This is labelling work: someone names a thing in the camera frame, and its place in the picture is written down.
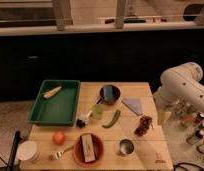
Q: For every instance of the steel metal cup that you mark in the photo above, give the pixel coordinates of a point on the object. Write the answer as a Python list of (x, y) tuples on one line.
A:
[(125, 147)]

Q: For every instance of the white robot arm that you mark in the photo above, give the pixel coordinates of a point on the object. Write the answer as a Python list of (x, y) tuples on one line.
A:
[(179, 83)]

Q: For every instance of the green plastic tray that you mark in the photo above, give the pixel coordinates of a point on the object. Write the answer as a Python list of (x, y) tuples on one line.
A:
[(60, 109)]

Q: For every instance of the small black frying pan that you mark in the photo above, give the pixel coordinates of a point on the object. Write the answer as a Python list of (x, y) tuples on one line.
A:
[(109, 94)]

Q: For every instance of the translucent green plastic cup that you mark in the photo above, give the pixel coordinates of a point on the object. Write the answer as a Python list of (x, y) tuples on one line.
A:
[(97, 111)]

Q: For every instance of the green chili pepper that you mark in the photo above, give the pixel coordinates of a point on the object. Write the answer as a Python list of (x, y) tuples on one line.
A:
[(113, 120)]

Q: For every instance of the grey triangular cloth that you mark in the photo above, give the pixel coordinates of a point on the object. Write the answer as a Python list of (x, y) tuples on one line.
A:
[(134, 105)]

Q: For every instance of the black and white brush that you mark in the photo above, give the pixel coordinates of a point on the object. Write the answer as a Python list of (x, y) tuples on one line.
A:
[(83, 120)]

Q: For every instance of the yellow corn cob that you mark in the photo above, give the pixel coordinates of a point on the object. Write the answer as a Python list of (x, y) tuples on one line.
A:
[(52, 92)]

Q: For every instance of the dark grape bunch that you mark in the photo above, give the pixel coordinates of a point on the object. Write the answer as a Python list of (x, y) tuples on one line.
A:
[(144, 124)]

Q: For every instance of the wooden block in bowl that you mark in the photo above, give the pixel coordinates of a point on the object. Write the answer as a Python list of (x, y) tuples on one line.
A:
[(88, 148)]

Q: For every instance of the orange terracotta bowl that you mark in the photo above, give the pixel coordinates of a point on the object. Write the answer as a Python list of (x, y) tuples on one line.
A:
[(78, 151)]

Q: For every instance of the orange tomato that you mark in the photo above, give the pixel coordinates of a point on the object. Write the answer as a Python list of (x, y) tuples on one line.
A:
[(59, 138)]

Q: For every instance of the black stand pole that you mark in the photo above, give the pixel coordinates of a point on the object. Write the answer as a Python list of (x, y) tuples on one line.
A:
[(16, 141)]

